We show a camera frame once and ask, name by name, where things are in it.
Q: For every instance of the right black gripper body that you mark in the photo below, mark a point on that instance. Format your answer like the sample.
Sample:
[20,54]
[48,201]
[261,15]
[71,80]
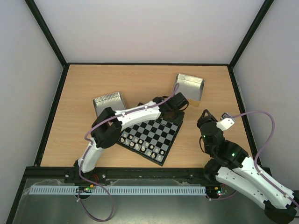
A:
[205,119]

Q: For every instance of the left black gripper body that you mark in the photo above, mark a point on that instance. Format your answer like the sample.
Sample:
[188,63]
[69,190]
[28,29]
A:
[176,119]

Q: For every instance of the silver tin with pieces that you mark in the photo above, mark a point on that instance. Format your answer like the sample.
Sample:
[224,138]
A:
[113,100]

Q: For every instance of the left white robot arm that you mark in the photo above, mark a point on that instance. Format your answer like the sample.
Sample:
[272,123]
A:
[107,127]

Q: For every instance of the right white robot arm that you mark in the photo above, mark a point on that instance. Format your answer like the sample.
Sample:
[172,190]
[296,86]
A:
[231,165]

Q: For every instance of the black silver chess board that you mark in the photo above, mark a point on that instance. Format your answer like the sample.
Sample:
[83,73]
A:
[159,133]

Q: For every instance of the empty gold silver tin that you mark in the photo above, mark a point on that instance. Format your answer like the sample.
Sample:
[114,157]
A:
[191,87]

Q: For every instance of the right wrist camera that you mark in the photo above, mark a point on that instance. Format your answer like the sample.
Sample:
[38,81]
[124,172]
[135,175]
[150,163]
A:
[226,122]

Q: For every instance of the light blue cable duct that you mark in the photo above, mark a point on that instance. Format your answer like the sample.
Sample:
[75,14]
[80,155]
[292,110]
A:
[120,190]

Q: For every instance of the black frame rail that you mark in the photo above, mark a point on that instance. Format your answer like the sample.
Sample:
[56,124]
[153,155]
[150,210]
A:
[105,175]

